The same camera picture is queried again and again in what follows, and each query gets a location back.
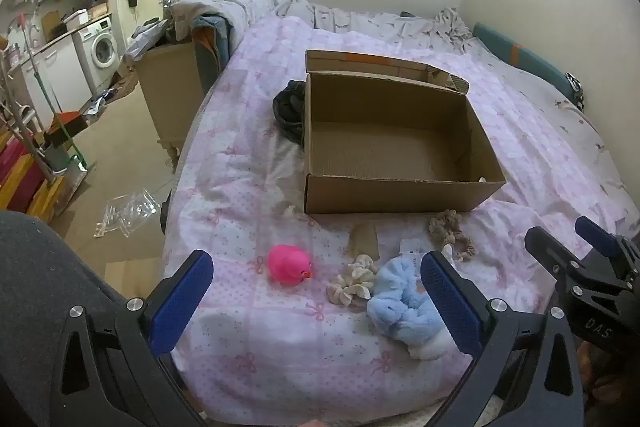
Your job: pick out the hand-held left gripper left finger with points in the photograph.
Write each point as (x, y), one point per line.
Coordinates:
(180, 302)

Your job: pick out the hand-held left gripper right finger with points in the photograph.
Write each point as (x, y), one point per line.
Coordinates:
(450, 302)

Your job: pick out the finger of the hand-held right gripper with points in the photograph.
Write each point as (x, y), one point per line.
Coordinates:
(597, 237)
(550, 257)

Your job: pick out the blue and white fluffy scrunchie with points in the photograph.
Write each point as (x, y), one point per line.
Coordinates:
(400, 302)

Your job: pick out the clear packet with white label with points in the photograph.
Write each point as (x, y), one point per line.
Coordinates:
(411, 248)

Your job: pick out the cream scrunchie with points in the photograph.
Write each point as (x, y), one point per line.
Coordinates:
(350, 284)

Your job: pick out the brown cardboard box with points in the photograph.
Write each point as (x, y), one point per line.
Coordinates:
(400, 197)

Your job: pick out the person's right hand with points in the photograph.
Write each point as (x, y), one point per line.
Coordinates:
(612, 377)

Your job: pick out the beige knit scrunchie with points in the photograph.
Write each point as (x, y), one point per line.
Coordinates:
(450, 227)

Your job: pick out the clear plastic packaging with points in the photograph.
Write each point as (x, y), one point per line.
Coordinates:
(130, 209)

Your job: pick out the beige flat pad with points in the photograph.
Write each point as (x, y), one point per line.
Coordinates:
(364, 241)

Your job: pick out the pink rubber duck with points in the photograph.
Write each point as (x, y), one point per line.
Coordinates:
(287, 264)

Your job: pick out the teal pillow with orange stripe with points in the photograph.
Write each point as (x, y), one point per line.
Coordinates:
(525, 54)

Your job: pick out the yellow and red boxes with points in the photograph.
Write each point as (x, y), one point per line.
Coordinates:
(25, 177)

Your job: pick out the wooden bedside cabinet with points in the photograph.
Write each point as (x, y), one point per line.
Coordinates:
(167, 97)

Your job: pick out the red dustpan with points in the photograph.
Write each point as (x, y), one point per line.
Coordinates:
(67, 122)

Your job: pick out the dark grey cloth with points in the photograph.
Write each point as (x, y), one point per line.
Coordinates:
(290, 107)

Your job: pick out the white kitchen cabinet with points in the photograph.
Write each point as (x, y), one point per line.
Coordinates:
(55, 72)

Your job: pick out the white washing machine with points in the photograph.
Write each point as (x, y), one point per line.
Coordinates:
(100, 49)

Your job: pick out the white duvet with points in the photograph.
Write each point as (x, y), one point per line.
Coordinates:
(235, 2)

